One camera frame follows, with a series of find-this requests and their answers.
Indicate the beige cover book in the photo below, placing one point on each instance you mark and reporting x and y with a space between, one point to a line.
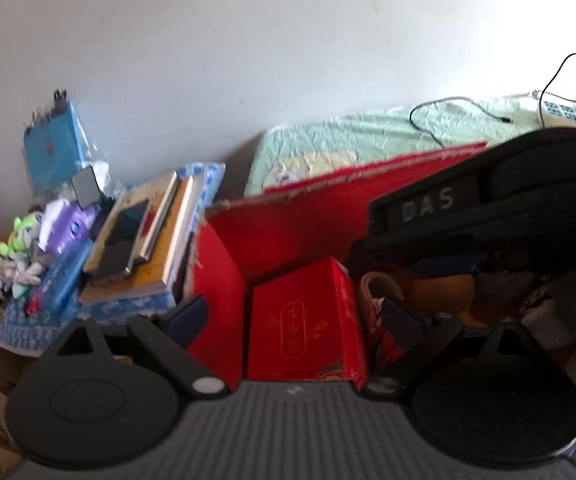
160 200

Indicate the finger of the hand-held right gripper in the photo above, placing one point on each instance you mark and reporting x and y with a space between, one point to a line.
448 266

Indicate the stack of books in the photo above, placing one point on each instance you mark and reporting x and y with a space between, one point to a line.
177 245

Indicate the brown round object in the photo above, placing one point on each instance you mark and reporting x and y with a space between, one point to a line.
438 295

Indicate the blue box in plastic wrap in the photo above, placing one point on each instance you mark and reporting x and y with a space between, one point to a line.
98 167

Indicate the small red toy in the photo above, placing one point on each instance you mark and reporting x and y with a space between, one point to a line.
33 306

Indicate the blue pen box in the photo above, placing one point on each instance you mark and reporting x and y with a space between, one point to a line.
62 275

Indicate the small dark square device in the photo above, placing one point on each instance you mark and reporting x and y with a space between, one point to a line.
85 187

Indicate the red cardboard box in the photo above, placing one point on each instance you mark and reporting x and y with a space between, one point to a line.
288 230

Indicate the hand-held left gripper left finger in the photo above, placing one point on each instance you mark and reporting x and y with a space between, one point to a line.
192 317

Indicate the white power strip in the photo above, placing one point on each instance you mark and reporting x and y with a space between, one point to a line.
560 108

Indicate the small red gold-print box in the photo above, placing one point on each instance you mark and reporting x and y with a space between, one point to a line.
293 320

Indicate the green printed bed sheet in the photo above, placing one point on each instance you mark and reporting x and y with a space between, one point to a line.
343 135

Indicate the small white plush figure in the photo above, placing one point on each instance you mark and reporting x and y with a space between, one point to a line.
2 272

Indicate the red printed packet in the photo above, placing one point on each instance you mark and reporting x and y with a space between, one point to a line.
374 325

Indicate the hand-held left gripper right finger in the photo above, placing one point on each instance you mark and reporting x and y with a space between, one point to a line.
403 322

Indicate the small green plush toy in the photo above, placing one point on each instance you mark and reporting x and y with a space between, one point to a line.
17 235

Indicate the blue patterned cloth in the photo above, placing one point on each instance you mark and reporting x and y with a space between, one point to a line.
132 307

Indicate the black smartphone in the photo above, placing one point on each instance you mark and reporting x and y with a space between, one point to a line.
120 240

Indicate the purple tissue packet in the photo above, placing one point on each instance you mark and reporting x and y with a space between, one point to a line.
67 225

